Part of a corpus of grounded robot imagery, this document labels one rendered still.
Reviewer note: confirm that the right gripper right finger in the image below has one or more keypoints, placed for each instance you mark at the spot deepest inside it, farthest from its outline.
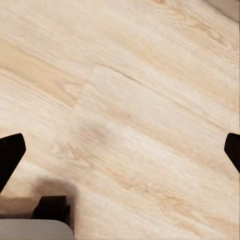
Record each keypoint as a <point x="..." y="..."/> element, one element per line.
<point x="232" y="149"/>

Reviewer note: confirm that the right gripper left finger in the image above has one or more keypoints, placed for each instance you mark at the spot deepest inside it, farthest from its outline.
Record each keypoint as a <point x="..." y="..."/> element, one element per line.
<point x="12" y="150"/>

